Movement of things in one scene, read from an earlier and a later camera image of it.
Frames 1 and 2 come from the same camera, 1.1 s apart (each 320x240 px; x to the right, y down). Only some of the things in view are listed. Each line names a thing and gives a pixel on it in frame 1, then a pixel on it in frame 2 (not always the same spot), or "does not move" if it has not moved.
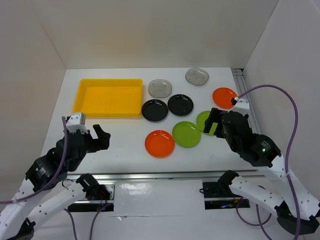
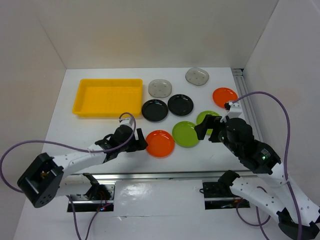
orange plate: (159, 144) does not move
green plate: (201, 118) does not move
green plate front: (186, 134) does not move
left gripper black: (103, 139) -> (137, 145)
